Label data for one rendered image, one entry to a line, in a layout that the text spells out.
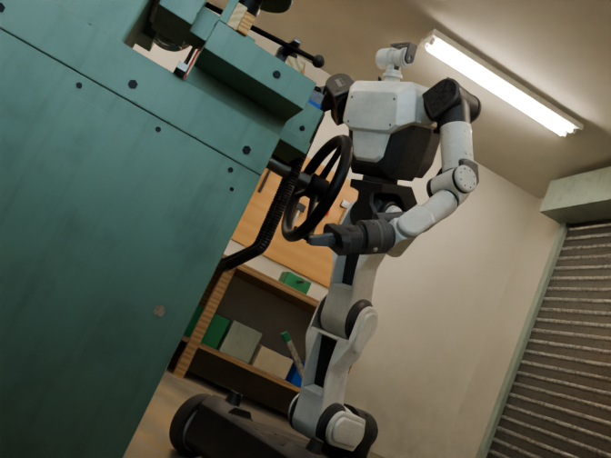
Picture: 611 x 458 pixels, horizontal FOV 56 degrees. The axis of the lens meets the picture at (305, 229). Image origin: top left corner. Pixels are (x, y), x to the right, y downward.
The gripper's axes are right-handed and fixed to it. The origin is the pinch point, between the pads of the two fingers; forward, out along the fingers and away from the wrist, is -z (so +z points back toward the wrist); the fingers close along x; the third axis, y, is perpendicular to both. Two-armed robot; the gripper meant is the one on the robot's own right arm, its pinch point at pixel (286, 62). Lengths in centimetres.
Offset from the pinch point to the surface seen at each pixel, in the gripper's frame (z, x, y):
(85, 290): -36, 71, 26
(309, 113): -20.5, 18.3, -4.8
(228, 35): -43, 21, 20
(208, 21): -17.4, 8.1, 23.3
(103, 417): -36, 90, 16
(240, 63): -43, 25, 17
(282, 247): 298, 4, -110
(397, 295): 291, 7, -219
